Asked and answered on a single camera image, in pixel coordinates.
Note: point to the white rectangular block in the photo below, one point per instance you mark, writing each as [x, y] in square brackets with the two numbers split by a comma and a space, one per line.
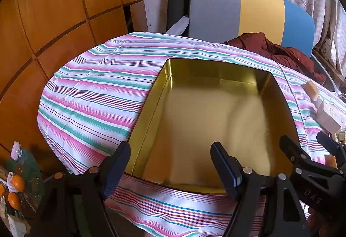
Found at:
[328, 115]

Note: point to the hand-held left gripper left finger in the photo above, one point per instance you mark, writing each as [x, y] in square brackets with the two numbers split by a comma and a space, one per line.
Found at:
[115, 174]

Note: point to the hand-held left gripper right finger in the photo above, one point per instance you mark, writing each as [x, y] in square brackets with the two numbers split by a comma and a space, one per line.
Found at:
[229, 177]

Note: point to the yellow flat block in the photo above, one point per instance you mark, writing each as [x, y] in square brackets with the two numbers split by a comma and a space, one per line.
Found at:
[312, 91]

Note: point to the red-brown jacket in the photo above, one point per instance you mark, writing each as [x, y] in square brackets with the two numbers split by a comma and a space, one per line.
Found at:
[270, 47]

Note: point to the grey yellow blue chair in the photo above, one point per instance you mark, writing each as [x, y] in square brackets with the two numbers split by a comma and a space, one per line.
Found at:
[216, 10]

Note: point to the wooden cabinet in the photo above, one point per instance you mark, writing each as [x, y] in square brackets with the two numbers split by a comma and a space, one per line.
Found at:
[54, 10]

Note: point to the pink clip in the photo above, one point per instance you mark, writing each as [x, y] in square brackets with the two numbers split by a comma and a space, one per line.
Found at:
[15, 149]

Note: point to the dark brown box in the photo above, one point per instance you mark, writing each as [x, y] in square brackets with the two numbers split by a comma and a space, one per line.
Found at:
[202, 123]

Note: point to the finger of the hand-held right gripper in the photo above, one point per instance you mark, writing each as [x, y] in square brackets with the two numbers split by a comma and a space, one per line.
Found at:
[328, 143]
[290, 147]

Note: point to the striped tablecloth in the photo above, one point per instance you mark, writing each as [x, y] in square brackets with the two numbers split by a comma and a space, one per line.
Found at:
[102, 91]

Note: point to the orange fruit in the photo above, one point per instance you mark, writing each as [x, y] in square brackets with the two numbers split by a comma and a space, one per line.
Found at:
[17, 182]
[14, 200]

